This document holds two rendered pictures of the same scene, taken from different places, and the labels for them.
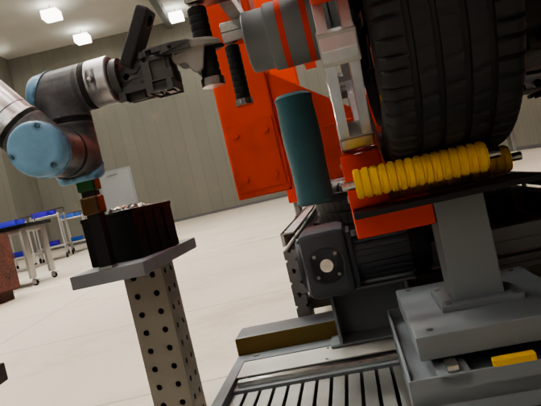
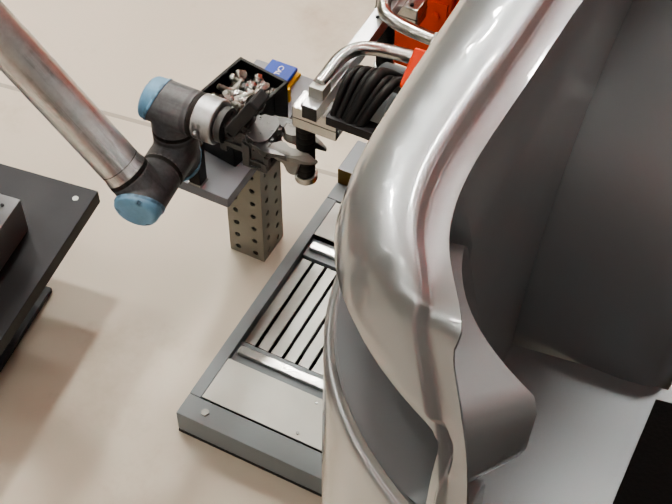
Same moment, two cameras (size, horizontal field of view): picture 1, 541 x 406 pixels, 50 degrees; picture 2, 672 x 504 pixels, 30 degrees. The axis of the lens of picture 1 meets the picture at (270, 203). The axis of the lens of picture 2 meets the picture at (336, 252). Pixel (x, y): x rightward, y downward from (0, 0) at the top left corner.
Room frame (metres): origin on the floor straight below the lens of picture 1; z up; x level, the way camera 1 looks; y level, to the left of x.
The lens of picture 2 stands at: (-0.44, -0.52, 2.50)
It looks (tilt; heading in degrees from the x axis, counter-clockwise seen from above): 50 degrees down; 19
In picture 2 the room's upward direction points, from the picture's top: 1 degrees clockwise
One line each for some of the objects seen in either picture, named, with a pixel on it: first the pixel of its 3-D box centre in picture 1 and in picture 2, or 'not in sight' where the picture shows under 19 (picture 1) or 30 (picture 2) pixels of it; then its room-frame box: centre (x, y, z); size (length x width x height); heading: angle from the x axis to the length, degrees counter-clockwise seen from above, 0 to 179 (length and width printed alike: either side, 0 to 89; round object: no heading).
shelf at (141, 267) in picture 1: (142, 259); (243, 129); (1.44, 0.35, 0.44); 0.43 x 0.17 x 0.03; 172
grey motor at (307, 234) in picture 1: (383, 271); not in sight; (1.52, -0.25, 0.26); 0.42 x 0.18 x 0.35; 82
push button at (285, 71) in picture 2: not in sight; (278, 75); (1.61, 0.32, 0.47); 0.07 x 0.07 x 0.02; 82
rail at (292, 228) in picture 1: (317, 225); not in sight; (3.00, -0.21, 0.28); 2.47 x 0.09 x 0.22; 172
